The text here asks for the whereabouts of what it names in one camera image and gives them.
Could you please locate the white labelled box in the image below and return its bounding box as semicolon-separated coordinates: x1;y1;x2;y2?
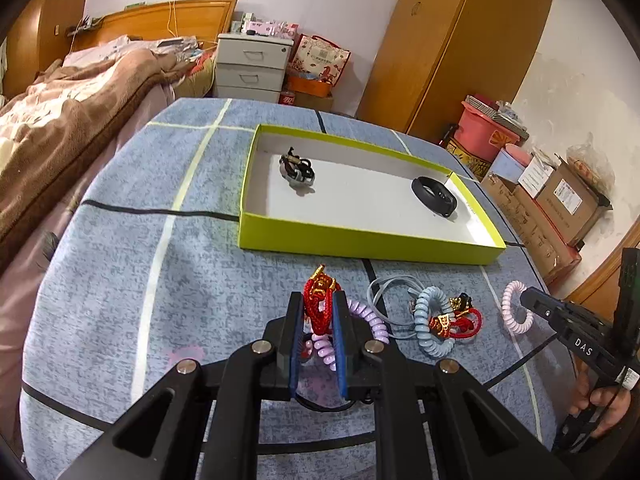
517;155;556;198

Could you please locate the red rope bracelet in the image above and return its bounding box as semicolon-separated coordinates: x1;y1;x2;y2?
302;266;343;336

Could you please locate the pink plastic bucket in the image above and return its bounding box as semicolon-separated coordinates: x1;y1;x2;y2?
457;100;523;161

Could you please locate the brown blanket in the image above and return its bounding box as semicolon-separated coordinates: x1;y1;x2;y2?
0;40;201;261

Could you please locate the green cardboard tray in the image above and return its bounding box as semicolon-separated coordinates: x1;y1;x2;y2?
237;123;507;266

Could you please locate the wooden wardrobe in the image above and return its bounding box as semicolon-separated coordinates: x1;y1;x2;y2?
356;0;558;136

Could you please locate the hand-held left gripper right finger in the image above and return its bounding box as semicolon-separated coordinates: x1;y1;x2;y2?
333;290;576;480

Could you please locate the pink spiral hair tie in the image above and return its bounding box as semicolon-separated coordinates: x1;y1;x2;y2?
501;281;535;335

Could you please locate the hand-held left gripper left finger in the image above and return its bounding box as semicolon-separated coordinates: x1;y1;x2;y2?
55;291;305;480

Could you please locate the yellow patterned box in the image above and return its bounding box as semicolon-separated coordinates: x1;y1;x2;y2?
445;137;493;181

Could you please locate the orange box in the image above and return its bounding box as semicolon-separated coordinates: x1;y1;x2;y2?
286;75;333;98

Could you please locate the small brown cardboard box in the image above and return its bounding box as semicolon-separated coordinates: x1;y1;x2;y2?
295;92;335;111

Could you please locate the grey drawer cabinet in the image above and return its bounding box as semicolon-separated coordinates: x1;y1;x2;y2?
214;33;295;105

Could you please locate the black wristband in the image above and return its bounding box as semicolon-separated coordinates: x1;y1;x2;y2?
411;176;458;219

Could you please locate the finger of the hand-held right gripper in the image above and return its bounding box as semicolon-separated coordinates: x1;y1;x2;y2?
519;286;568;323

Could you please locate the long open cardboard box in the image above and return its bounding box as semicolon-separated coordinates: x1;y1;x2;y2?
480;172;583;283

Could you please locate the blue spiral hair tie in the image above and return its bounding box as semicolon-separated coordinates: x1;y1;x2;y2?
413;286;458;358

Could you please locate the black silver hair tie bundle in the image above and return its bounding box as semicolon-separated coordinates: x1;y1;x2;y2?
279;146;317;192

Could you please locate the pink bed sheet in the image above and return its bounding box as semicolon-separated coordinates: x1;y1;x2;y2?
0;85;176;461

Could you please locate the person's right hand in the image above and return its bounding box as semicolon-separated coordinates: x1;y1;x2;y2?
570;360;633;438

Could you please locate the wooden door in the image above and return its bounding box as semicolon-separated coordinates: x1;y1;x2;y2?
0;0;96;101

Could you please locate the pink box on cabinet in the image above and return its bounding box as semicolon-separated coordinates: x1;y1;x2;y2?
230;12;300;38

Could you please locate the red gold charm bracelet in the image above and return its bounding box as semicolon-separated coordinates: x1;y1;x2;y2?
431;307;485;342

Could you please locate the purple spiral hair tie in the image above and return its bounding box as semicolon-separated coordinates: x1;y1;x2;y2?
300;297;390;372

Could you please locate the light blue container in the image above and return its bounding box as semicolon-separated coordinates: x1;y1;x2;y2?
492;144;533;183

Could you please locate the clear plastic bag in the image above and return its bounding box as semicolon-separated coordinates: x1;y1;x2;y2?
567;142;616;191

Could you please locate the wooden bed headboard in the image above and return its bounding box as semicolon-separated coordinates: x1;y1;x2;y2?
70;0;238;53

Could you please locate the cardboard box with label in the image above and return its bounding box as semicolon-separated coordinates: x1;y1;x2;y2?
535;157;613;246

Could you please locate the grey elastic hair tie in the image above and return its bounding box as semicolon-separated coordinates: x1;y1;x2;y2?
366;276;426;338

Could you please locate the red gift bag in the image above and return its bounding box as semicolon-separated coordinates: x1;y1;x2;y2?
290;35;352;88

